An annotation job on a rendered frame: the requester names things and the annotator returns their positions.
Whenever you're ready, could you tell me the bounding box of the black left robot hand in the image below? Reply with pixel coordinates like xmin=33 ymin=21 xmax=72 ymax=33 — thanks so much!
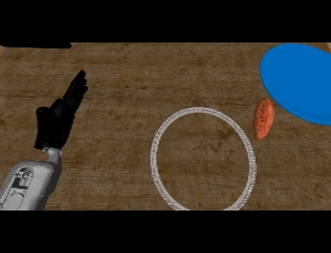
xmin=33 ymin=69 xmax=89 ymax=151

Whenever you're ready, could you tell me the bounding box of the blue oval placemat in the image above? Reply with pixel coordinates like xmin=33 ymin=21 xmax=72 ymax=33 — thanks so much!
xmin=261 ymin=42 xmax=331 ymax=127

